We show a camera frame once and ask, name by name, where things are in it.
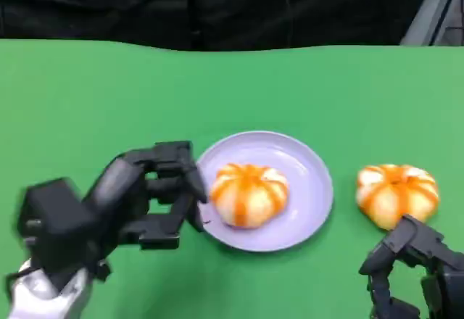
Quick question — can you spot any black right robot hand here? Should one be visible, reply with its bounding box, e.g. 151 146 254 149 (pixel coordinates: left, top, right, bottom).
358 213 464 319

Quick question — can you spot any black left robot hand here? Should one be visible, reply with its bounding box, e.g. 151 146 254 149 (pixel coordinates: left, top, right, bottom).
81 140 210 251

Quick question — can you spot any orange and white bread roll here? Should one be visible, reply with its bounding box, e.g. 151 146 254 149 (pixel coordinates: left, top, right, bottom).
355 163 440 231
210 163 290 230

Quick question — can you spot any green table cloth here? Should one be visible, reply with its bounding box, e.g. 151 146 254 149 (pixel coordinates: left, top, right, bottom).
0 38 464 319

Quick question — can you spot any lilac plate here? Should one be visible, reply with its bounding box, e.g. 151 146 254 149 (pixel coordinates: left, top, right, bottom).
195 130 334 253

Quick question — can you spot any black backdrop curtain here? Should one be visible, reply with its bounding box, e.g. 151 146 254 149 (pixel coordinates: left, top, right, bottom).
0 0 436 52

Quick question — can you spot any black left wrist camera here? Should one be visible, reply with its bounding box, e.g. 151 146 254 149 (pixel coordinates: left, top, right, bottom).
16 177 101 273

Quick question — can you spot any grey metal frame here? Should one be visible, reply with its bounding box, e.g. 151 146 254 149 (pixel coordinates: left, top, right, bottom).
400 0 464 47

